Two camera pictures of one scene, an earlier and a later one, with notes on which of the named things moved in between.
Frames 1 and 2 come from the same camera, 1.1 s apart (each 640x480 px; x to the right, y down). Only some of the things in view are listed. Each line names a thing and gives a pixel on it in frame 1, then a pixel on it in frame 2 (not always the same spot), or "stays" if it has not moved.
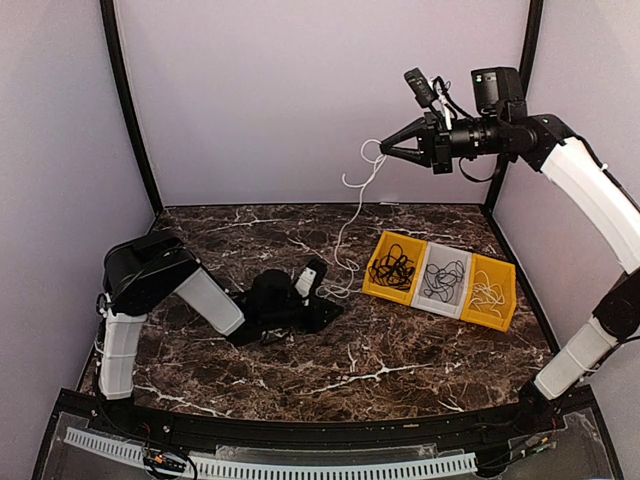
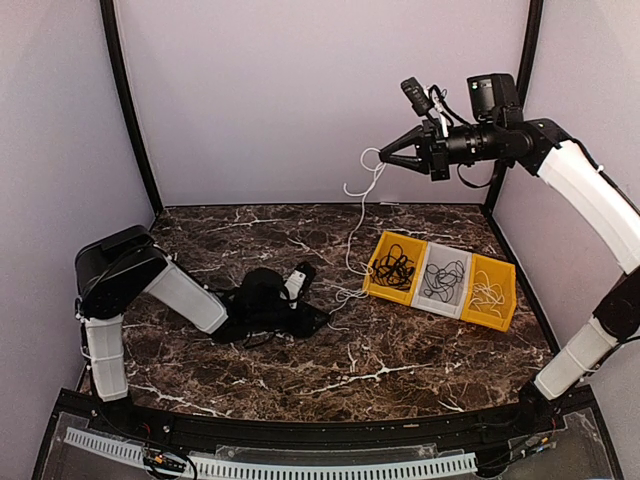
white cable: [484, 292] stays
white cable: [371, 165] -> [348, 294]
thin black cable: [392, 270] stays
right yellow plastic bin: [490, 294] stays
